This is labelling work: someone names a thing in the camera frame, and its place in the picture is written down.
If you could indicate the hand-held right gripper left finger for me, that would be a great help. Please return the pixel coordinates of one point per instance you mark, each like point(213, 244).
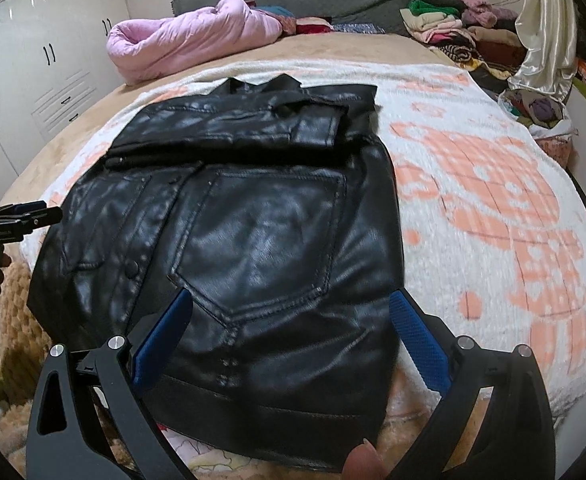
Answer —
point(163, 341)

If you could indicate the black leather jacket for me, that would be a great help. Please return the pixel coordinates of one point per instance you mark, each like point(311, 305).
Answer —
point(263, 240)

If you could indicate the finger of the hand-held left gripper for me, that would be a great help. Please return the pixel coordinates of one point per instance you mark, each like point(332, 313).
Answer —
point(28, 217)

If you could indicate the pink quilted duvet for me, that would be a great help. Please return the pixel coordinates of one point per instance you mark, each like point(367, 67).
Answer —
point(183, 35)

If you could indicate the person's left hand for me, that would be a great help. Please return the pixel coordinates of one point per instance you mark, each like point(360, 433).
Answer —
point(1, 275)

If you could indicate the floral printed sheet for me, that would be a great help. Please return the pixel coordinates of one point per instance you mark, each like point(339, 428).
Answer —
point(233, 460)

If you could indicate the dark red garment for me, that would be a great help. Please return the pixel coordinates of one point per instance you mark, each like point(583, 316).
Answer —
point(313, 25)

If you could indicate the cream satin curtain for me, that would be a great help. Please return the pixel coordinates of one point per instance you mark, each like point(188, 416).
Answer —
point(543, 35)

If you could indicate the white wardrobe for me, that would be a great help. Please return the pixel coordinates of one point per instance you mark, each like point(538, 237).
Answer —
point(48, 60)

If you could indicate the white orange printed blanket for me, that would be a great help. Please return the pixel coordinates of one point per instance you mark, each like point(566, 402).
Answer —
point(473, 185)

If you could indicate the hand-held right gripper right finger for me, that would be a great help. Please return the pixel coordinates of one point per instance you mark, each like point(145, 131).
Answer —
point(418, 336)

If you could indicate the pile of folded clothes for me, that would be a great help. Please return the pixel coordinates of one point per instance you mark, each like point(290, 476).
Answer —
point(453, 30)

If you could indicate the plastic bag of clothes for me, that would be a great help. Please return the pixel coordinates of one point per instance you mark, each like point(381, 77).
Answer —
point(538, 112)

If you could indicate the brown plush blanket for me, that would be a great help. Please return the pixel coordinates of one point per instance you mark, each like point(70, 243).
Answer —
point(18, 310)

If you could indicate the beige bed cover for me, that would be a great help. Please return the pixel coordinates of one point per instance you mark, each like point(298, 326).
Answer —
point(323, 47)

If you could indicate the teal garment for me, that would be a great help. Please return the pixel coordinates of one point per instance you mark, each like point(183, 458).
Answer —
point(275, 11)

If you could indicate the blue patterned cloth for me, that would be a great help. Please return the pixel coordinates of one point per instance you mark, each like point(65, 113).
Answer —
point(358, 28)

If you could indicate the person's right hand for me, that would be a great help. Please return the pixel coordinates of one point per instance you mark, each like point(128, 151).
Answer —
point(364, 462)

